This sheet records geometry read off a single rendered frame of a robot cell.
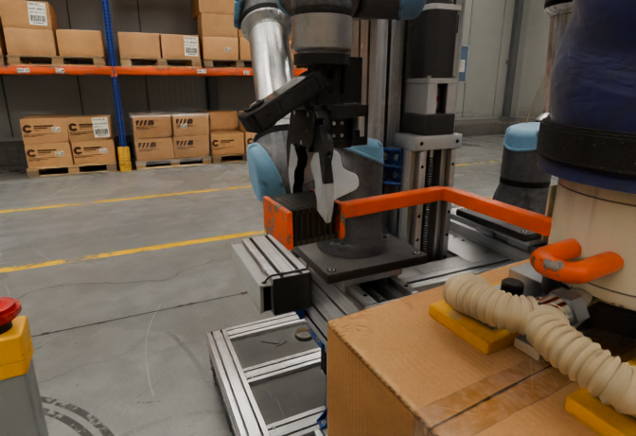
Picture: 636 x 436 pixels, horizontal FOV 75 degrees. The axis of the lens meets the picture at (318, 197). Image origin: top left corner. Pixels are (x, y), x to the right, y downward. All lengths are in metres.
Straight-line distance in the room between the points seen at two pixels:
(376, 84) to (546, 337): 0.70
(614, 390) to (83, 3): 8.63
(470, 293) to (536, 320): 0.07
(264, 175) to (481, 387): 0.47
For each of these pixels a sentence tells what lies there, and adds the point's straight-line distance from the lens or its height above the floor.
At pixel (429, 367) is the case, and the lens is 0.52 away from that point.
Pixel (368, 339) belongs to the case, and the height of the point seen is 1.06.
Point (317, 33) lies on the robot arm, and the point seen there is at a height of 1.42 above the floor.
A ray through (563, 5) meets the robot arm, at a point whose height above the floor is 1.55.
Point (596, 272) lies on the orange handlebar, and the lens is 0.49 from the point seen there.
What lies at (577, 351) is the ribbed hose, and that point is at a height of 1.14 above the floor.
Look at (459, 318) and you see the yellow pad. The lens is 0.58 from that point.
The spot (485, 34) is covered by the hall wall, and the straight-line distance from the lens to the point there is 12.25.
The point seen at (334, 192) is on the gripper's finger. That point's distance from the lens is 0.53.
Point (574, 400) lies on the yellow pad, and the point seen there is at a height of 1.08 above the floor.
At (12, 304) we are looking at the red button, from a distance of 0.81.
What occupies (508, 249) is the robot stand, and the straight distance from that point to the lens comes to 1.15.
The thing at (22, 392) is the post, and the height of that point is 0.90.
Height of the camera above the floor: 1.37
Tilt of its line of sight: 15 degrees down
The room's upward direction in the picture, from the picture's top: straight up
